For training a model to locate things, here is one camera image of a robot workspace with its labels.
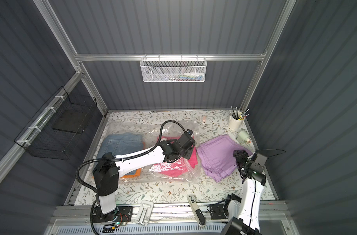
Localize pink trousers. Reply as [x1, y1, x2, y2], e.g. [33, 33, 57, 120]
[153, 147, 198, 177]

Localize purple trousers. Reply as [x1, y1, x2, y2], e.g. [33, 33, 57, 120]
[197, 135, 252, 182]

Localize clear plastic vacuum bag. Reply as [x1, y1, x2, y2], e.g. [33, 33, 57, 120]
[99, 121, 201, 183]

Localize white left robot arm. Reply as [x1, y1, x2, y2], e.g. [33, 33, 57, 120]
[93, 129, 195, 214]

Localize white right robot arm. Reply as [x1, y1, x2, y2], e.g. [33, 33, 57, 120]
[221, 150, 268, 235]

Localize mint green pencil sharpener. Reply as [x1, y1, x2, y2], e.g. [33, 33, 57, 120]
[236, 130, 252, 145]

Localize cream metal pencil bucket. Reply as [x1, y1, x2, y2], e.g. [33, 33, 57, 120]
[228, 111, 245, 131]

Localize orange folded garment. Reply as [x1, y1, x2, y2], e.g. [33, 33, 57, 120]
[119, 168, 142, 179]

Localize blue folded jeans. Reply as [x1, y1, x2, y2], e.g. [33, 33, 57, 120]
[97, 133, 144, 159]

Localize white handheld scanner tool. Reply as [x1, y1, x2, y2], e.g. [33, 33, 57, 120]
[188, 194, 206, 227]

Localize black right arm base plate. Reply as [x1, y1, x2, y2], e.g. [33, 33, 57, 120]
[207, 203, 228, 220]

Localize black corrugated cable conduit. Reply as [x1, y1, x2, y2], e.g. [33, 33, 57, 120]
[75, 120, 188, 194]

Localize white wire wall basket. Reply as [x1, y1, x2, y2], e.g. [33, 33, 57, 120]
[140, 58, 207, 83]

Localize white plastic bracket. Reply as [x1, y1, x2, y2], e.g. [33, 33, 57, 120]
[135, 200, 154, 226]

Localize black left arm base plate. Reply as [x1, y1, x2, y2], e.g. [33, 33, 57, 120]
[91, 206, 133, 223]

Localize black wire side basket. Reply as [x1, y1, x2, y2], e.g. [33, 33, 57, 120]
[15, 89, 98, 160]

